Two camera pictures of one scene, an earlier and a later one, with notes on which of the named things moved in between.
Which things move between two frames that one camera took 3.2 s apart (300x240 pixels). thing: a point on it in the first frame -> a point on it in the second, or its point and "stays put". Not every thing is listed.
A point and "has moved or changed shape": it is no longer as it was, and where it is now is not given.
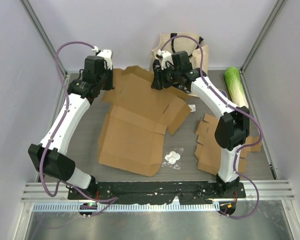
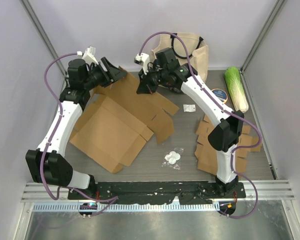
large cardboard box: x=132 y=135 has moved or changed shape
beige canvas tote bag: x=189 y=45 stays put
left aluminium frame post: x=41 y=32 stays put
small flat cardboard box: x=208 y=152 stays put
